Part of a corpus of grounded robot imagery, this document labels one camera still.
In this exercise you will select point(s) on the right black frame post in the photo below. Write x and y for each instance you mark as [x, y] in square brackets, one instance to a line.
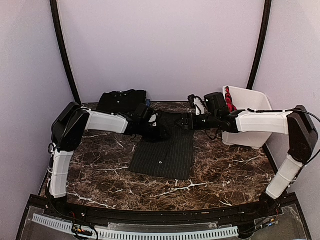
[260, 44]

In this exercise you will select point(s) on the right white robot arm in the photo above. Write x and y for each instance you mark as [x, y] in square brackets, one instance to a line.
[303, 136]

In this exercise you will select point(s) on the red black shirt in bin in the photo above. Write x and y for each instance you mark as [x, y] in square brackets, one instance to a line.
[229, 100]

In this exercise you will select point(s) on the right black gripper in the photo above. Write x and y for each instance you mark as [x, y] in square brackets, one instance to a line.
[195, 126]

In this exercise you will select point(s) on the left black frame post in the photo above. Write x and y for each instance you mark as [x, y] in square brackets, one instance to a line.
[63, 50]

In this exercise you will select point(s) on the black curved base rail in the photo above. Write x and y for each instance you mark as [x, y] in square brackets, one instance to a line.
[234, 215]

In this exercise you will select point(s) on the white slotted cable duct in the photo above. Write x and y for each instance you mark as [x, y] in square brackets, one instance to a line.
[118, 231]

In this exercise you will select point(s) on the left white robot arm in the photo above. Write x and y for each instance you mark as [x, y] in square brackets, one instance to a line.
[68, 129]

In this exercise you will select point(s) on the white plastic bin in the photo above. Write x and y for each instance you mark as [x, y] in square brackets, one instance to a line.
[251, 132]

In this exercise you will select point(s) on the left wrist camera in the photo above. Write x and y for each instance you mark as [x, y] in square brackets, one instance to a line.
[144, 114]

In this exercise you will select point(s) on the blue checkered folded shirt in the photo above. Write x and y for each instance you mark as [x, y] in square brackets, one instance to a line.
[147, 102]

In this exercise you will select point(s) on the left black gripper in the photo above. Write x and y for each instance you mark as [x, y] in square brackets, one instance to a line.
[160, 135]

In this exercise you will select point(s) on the black pinstriped long sleeve shirt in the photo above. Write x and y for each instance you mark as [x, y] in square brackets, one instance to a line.
[171, 158]

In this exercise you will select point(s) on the black folded button shirt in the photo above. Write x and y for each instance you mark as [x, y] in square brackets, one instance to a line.
[121, 101]

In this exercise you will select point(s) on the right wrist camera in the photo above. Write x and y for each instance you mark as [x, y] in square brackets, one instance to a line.
[216, 104]

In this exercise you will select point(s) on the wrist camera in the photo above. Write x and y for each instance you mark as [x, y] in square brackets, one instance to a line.
[144, 114]
[216, 104]

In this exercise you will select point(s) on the black frame post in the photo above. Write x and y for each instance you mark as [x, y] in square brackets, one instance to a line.
[63, 50]
[260, 44]

